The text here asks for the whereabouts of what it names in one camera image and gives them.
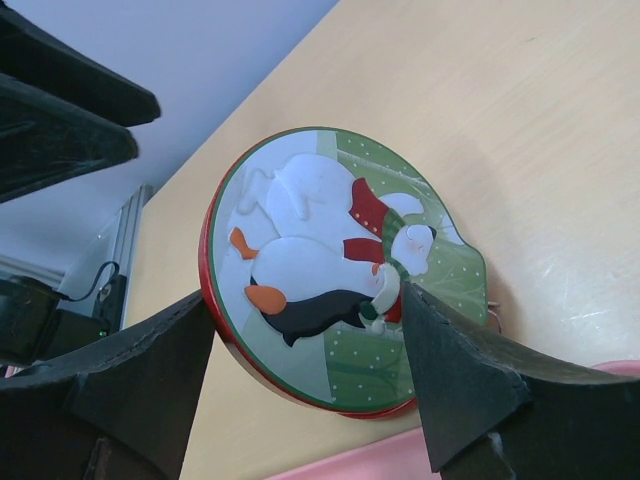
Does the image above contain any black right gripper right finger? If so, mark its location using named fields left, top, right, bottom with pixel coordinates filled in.
left=402, top=283, right=639, bottom=479

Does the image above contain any pink plastic tray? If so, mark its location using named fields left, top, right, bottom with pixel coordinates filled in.
left=259, top=358, right=640, bottom=480

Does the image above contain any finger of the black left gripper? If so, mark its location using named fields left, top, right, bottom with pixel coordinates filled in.
left=1, top=74, right=138, bottom=203
left=1, top=9, right=161, bottom=127

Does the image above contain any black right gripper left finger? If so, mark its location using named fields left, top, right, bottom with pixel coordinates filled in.
left=1, top=291, right=214, bottom=479

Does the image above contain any red embossed tin lid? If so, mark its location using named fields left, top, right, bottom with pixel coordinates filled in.
left=198, top=126, right=489, bottom=418

